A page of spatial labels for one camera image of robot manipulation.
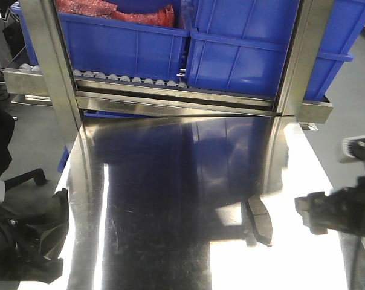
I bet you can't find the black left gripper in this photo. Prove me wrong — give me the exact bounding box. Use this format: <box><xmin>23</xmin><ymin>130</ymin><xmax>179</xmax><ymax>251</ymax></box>
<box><xmin>0</xmin><ymin>188</ymin><xmax>69</xmax><ymax>284</ymax></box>

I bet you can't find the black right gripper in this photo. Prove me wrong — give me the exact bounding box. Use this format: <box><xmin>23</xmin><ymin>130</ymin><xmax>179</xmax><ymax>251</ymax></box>
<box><xmin>294</xmin><ymin>176</ymin><xmax>365</xmax><ymax>237</ymax></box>

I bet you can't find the brake pad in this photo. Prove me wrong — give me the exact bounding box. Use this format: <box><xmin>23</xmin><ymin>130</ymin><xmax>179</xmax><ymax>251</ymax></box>
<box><xmin>246</xmin><ymin>195</ymin><xmax>273</xmax><ymax>247</ymax></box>
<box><xmin>46</xmin><ymin>188</ymin><xmax>69</xmax><ymax>239</ymax></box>

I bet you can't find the grey roller conveyor strip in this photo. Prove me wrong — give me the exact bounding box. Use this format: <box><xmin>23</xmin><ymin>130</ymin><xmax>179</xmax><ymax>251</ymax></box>
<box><xmin>73</xmin><ymin>69</ymin><xmax>188</xmax><ymax>88</ymax></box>

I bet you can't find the right blue plastic bin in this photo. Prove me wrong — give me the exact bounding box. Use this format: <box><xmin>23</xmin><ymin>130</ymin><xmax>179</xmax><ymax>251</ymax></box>
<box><xmin>184</xmin><ymin>1</ymin><xmax>365</xmax><ymax>101</ymax></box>

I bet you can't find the blue plastic bin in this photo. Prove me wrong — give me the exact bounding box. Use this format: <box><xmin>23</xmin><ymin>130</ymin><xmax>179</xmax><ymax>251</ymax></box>
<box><xmin>11</xmin><ymin>0</ymin><xmax>192</xmax><ymax>87</ymax></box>
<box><xmin>184</xmin><ymin>1</ymin><xmax>365</xmax><ymax>101</ymax></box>

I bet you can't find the left blue plastic bin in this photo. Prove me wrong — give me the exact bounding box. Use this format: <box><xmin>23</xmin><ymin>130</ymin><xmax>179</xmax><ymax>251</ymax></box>
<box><xmin>11</xmin><ymin>0</ymin><xmax>192</xmax><ymax>87</ymax></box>

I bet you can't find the red bubble wrap bag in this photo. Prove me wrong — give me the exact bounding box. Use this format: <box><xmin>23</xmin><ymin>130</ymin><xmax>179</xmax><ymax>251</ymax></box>
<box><xmin>54</xmin><ymin>0</ymin><xmax>176</xmax><ymax>28</ymax></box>

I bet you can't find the steel roller rack frame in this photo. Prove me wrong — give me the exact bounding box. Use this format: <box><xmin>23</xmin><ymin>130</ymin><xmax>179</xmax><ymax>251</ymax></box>
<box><xmin>5</xmin><ymin>1</ymin><xmax>333</xmax><ymax>138</ymax></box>

